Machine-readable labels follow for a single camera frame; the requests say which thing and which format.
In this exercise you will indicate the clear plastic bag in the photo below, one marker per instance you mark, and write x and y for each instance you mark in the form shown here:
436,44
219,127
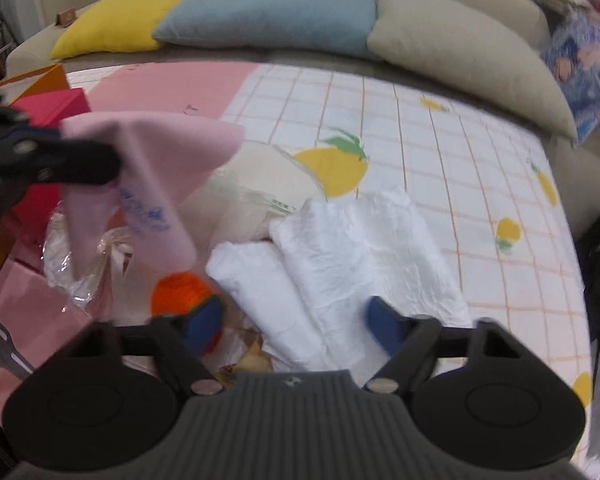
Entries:
87,270

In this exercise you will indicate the light blue pillow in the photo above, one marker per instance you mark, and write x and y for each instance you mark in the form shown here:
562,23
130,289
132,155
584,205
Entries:
270,10

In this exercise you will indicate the beige sofa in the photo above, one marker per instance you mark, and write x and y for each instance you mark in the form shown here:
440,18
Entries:
500,7

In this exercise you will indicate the blue cartoon print cushion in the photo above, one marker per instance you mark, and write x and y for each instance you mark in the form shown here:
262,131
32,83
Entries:
587,70

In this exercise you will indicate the orange knitted item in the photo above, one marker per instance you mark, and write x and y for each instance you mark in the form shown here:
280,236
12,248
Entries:
180,287

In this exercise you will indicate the small brown tag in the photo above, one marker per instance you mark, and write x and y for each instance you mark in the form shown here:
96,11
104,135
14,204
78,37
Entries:
65,17

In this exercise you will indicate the brown crumpled wrapper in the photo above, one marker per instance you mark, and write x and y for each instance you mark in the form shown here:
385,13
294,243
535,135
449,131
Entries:
252,360

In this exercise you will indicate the small white plastic sheet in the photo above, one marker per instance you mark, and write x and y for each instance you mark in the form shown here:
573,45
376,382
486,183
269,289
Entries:
260,290

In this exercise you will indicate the pink paper bag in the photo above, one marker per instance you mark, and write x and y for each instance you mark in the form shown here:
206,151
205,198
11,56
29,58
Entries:
25,310

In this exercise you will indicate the large white plastic sheet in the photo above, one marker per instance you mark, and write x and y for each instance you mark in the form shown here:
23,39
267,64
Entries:
360,255

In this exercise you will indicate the clear box with red lid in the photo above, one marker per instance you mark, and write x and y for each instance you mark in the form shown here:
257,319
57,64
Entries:
50,107

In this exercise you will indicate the yellow pillow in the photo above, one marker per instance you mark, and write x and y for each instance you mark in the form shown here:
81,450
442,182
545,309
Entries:
130,15

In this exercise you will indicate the cream plush cloth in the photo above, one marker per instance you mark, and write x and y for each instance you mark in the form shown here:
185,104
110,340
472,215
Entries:
260,180

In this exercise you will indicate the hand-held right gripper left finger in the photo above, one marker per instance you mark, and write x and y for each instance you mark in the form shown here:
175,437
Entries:
204,319

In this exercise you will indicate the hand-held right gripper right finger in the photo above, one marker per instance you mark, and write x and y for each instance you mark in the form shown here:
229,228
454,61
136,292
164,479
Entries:
384,324

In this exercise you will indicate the orange box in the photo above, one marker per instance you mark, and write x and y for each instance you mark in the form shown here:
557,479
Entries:
45,80

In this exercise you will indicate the beige pillow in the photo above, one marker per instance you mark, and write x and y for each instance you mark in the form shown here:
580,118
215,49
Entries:
460,55

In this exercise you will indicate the pink cloth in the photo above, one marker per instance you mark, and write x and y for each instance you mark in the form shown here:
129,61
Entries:
155,160

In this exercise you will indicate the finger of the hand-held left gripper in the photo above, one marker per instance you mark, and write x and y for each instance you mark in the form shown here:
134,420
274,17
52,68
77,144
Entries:
75,162

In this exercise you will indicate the lemon print checked blanket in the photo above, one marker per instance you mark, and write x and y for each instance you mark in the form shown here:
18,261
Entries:
430,170

